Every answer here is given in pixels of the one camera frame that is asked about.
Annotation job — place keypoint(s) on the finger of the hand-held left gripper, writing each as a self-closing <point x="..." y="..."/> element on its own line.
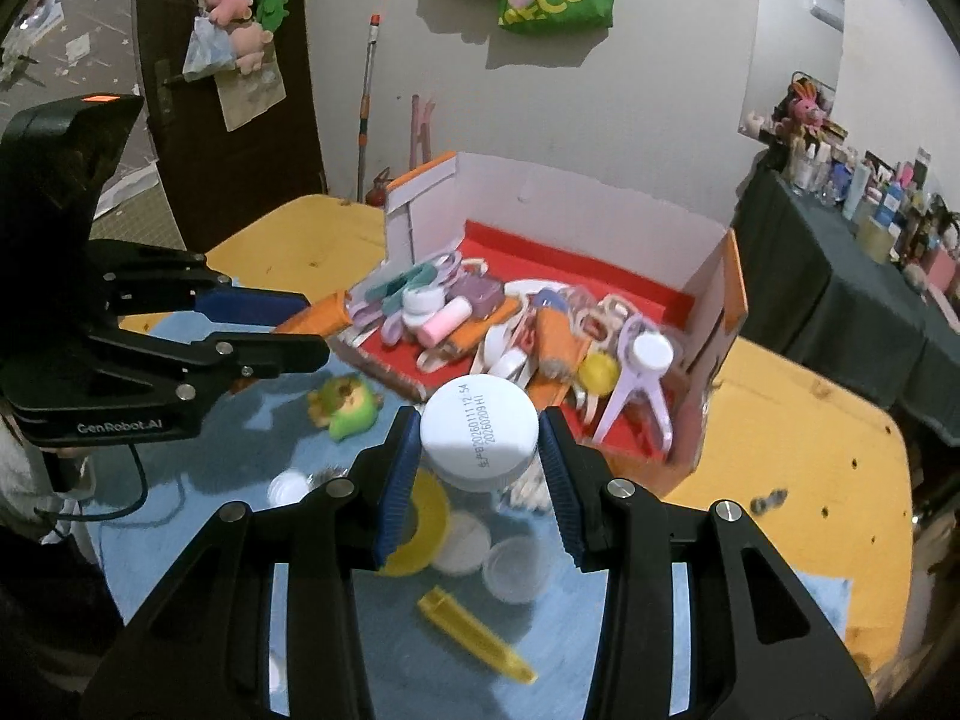
<point x="277" y="356"/>
<point x="247" y="307"/>

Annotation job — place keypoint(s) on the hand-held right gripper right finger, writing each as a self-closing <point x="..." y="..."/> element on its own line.
<point x="561" y="487"/>

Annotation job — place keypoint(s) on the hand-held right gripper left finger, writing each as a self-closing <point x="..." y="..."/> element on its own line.
<point x="397" y="480"/>

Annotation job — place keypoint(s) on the orange packet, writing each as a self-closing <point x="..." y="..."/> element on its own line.
<point x="319" y="313"/>

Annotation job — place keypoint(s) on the white round jar lid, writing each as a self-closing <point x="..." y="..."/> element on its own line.
<point x="480" y="427"/>

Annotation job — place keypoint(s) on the teal clothes peg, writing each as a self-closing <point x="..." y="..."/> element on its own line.
<point x="401" y="281"/>

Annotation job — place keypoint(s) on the cardboard box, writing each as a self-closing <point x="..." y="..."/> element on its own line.
<point x="600" y="262"/>

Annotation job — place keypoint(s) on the person's left forearm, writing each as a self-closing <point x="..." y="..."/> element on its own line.
<point x="19" y="472"/>

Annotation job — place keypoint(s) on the beige crochet scrunchie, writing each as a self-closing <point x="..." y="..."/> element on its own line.
<point x="529" y="495"/>

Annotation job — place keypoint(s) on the green avocado toy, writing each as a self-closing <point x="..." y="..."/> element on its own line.
<point x="349" y="409"/>

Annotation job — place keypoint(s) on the blue towel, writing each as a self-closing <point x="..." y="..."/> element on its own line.
<point x="232" y="442"/>

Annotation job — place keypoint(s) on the silver rimmed white cap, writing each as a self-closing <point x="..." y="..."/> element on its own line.
<point x="289" y="487"/>

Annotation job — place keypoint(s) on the yellow bottle cap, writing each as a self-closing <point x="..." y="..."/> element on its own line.
<point x="596" y="373"/>

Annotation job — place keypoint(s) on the dark brown door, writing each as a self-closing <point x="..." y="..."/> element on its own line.
<point x="172" y="150"/>

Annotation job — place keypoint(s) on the pink cylinder roll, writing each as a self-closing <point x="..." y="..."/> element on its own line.
<point x="442" y="324"/>

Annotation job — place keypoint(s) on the white screw cap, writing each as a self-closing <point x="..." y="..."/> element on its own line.
<point x="651" y="351"/>

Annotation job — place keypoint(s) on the yellow plastic stick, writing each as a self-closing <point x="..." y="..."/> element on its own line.
<point x="472" y="634"/>

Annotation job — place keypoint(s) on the red fire extinguisher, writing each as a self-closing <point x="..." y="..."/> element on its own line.
<point x="380" y="189"/>

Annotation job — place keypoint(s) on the purple plastic case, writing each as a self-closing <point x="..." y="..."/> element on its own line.
<point x="480" y="292"/>

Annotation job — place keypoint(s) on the small white cap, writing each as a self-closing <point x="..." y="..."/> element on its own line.
<point x="275" y="671"/>

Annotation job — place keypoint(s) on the broom stick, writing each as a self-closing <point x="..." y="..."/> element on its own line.
<point x="367" y="105"/>

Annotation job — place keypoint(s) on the green plush toy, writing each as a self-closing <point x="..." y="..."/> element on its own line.
<point x="271" y="9"/>

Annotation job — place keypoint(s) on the pink plush toy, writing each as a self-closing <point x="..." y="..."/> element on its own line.
<point x="225" y="0"/>

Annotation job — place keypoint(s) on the dark cloth side table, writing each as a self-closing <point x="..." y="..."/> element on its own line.
<point x="825" y="300"/>

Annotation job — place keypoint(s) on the person's dark clothing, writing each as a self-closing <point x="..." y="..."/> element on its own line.
<point x="52" y="600"/>

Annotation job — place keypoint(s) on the cluttered cosmetic bottles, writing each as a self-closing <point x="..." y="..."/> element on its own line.
<point x="877" y="195"/>

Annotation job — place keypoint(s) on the pink bunny plush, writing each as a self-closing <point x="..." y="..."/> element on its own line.
<point x="806" y="106"/>

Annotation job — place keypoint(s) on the white air conditioner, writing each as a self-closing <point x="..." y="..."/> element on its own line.
<point x="825" y="9"/>

